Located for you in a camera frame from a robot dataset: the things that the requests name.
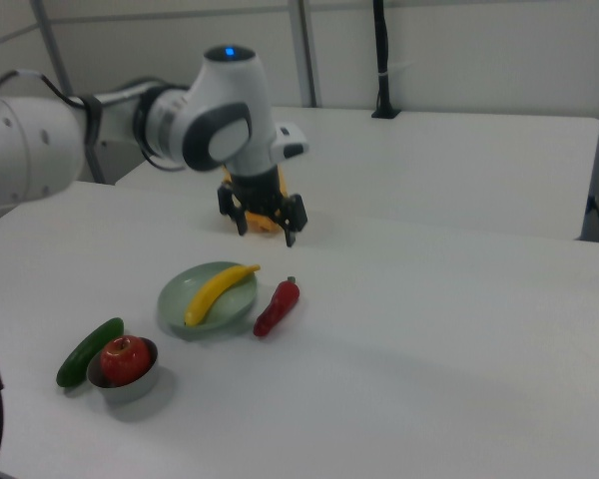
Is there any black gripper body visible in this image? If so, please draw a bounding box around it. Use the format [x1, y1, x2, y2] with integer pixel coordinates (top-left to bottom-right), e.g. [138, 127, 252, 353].
[231, 168, 285, 218]

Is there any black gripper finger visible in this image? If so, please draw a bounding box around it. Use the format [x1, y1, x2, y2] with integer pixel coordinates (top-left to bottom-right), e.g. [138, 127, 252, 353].
[217, 183, 250, 237]
[276, 194, 309, 248]

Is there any red chili pepper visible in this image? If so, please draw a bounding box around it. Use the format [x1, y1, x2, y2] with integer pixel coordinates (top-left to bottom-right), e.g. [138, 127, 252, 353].
[252, 274, 301, 338]

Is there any green plastic plate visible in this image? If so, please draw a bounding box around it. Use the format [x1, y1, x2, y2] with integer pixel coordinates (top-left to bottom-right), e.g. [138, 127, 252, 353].
[157, 260, 260, 333]

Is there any orange plush toy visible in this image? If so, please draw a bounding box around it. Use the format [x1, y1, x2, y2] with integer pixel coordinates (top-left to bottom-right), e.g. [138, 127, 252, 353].
[221, 167, 290, 237]

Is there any yellow banana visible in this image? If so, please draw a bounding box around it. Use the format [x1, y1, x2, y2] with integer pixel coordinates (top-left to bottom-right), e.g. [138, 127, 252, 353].
[183, 263, 262, 329]

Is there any black pole with clamp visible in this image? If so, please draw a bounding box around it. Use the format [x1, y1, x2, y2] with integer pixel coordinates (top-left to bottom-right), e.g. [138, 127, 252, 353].
[369, 0, 403, 121]

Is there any red apple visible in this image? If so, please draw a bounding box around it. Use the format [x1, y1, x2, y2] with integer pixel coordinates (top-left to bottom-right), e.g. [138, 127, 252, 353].
[99, 334, 153, 387]

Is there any green cucumber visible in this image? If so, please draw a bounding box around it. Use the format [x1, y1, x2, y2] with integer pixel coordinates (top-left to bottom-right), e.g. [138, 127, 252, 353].
[55, 316, 126, 390]

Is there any small metal bowl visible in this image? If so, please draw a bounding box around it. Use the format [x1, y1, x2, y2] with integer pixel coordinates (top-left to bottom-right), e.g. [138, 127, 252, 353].
[86, 336, 162, 405]

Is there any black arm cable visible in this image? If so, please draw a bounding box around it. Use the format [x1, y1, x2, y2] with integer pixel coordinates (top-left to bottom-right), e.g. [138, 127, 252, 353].
[0, 69, 189, 174]

